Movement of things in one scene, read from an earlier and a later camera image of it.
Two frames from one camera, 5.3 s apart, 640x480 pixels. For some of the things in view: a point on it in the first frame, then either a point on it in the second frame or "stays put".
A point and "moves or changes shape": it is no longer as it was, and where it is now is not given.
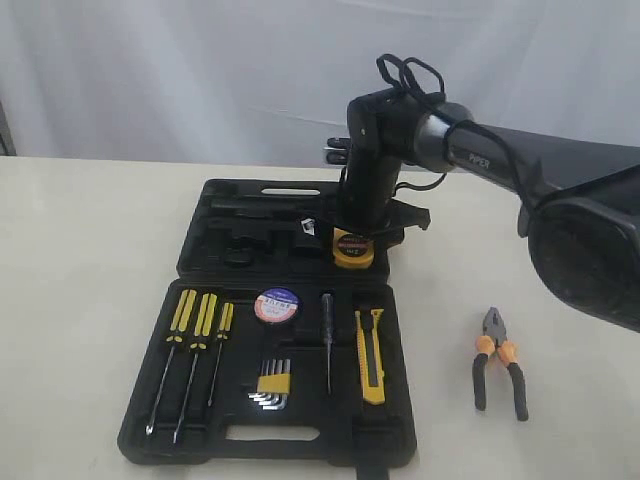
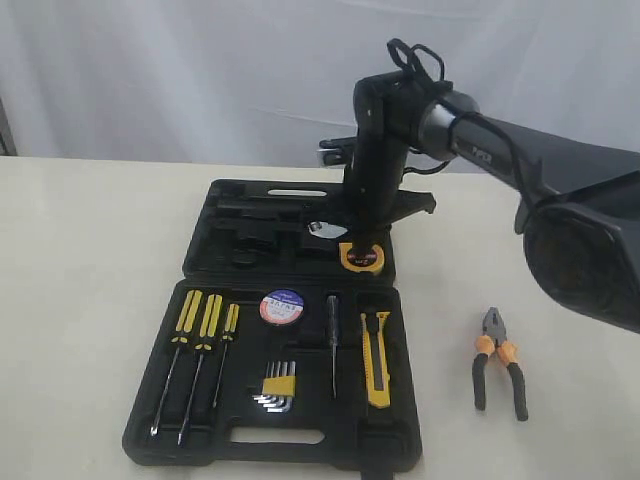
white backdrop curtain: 270,81 stays put
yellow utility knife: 372,394 moves or changes shape
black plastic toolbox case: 283,340 stays put
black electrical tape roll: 276,305 moves or changes shape
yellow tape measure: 352,250 moves or changes shape
